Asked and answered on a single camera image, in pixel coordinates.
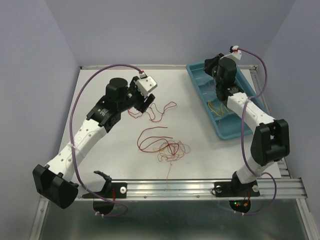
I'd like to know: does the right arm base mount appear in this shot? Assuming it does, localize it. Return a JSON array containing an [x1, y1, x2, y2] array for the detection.
[[211, 172, 260, 198]]

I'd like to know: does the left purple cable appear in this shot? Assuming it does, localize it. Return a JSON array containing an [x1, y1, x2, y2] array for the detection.
[[69, 64, 146, 218]]

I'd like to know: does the purple cable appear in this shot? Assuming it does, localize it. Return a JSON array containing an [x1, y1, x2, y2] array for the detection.
[[69, 64, 146, 218], [233, 48, 277, 217]]

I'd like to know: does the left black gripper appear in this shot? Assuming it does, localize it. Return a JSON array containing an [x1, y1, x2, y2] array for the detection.
[[118, 76, 155, 113]]

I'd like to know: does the aluminium rail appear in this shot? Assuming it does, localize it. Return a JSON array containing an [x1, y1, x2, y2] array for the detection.
[[39, 177, 307, 201]]

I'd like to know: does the teal plastic tray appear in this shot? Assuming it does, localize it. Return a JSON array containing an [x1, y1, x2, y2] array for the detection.
[[186, 61, 256, 140]]

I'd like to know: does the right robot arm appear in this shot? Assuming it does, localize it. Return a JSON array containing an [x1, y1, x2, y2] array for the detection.
[[203, 52, 290, 198]]

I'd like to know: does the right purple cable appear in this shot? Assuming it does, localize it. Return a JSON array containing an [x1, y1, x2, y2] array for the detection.
[[233, 48, 277, 217]]

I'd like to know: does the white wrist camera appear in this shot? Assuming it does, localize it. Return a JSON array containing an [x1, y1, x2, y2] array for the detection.
[[135, 71, 158, 98], [223, 45, 242, 61]]

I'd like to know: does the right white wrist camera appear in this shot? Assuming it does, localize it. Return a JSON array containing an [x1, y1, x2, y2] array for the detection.
[[223, 45, 242, 61]]

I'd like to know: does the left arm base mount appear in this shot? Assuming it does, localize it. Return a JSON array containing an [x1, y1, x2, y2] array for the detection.
[[82, 170, 128, 199]]

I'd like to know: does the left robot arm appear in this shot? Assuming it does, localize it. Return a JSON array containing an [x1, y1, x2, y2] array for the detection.
[[32, 76, 158, 209]]

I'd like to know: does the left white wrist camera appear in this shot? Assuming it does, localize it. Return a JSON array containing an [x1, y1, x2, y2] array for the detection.
[[135, 71, 158, 98]]

